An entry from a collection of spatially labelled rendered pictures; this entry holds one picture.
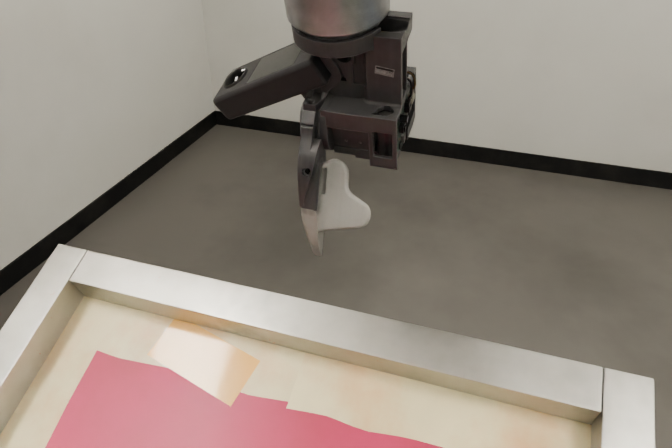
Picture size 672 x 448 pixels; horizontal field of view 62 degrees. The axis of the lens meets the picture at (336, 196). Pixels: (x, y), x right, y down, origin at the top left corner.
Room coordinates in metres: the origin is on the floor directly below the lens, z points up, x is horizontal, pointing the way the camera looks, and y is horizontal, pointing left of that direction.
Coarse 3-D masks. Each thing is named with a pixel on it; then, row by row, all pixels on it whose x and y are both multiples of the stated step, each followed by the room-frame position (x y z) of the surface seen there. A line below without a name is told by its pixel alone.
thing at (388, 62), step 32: (384, 32) 0.40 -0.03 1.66; (352, 64) 0.41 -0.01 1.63; (384, 64) 0.40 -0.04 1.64; (320, 96) 0.42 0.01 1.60; (352, 96) 0.42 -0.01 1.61; (384, 96) 0.41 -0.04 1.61; (320, 128) 0.42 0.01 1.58; (352, 128) 0.40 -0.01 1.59; (384, 128) 0.39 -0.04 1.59; (384, 160) 0.40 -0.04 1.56
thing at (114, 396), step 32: (96, 352) 0.40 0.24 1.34; (96, 384) 0.37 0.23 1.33; (128, 384) 0.37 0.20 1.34; (160, 384) 0.37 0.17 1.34; (192, 384) 0.36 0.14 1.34; (64, 416) 0.34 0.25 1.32; (96, 416) 0.34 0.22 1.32; (128, 416) 0.34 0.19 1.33; (160, 416) 0.34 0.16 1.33; (192, 416) 0.33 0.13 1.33; (224, 416) 0.33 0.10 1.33; (256, 416) 0.33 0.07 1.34
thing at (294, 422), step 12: (288, 420) 0.32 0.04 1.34; (300, 420) 0.32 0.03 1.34; (312, 420) 0.32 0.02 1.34; (324, 420) 0.32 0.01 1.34; (336, 420) 0.32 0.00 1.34; (288, 432) 0.32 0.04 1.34; (300, 432) 0.31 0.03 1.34; (312, 432) 0.31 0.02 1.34; (324, 432) 0.31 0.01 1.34; (336, 432) 0.31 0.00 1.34; (348, 432) 0.31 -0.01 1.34; (360, 432) 0.31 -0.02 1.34; (372, 432) 0.31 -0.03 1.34; (276, 444) 0.31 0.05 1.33; (288, 444) 0.31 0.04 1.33; (300, 444) 0.31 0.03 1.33; (312, 444) 0.30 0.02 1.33; (324, 444) 0.30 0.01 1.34; (336, 444) 0.30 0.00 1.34; (348, 444) 0.30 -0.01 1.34; (360, 444) 0.30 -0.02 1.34; (372, 444) 0.30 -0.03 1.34; (384, 444) 0.30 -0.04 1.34; (396, 444) 0.30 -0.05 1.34; (408, 444) 0.30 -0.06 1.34; (420, 444) 0.30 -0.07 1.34
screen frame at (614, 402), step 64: (64, 256) 0.48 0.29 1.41; (64, 320) 0.43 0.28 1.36; (192, 320) 0.42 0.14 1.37; (256, 320) 0.39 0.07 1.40; (320, 320) 0.38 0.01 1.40; (384, 320) 0.38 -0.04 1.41; (0, 384) 0.35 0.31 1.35; (448, 384) 0.33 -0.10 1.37; (512, 384) 0.31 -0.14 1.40; (576, 384) 0.31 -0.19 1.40; (640, 384) 0.31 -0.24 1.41
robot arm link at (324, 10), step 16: (288, 0) 0.39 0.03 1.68; (304, 0) 0.38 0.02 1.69; (320, 0) 0.38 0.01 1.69; (336, 0) 0.37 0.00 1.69; (352, 0) 0.38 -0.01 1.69; (368, 0) 0.38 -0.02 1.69; (384, 0) 0.40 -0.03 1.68; (288, 16) 0.40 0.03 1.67; (304, 16) 0.38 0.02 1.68; (320, 16) 0.38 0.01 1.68; (336, 16) 0.38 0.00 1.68; (352, 16) 0.38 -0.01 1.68; (368, 16) 0.38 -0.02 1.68; (384, 16) 0.40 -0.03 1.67; (304, 32) 0.39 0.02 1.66; (320, 32) 0.38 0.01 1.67; (336, 32) 0.38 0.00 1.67; (352, 32) 0.38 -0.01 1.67
